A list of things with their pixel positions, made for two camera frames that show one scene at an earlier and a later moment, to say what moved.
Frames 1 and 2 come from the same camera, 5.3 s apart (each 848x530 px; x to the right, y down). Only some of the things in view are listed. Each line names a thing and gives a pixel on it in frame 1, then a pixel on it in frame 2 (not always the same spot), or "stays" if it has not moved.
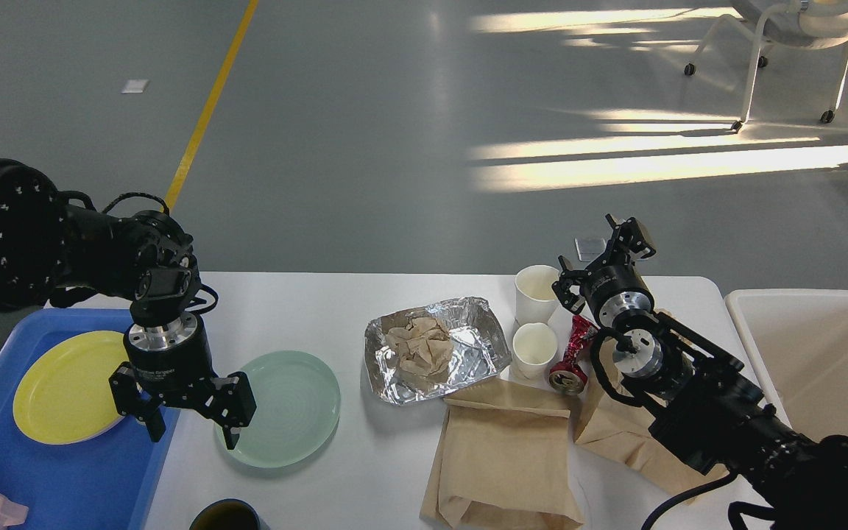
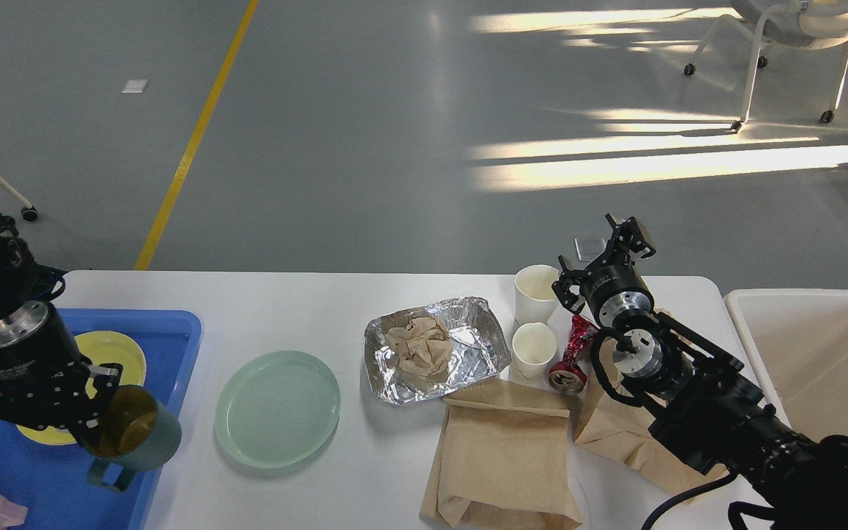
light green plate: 298,405 stays
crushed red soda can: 569,377 stays
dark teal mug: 227,514 -> 138,433
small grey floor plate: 589,248 stays
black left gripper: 170,352 -> 41,375
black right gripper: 612,285 stays
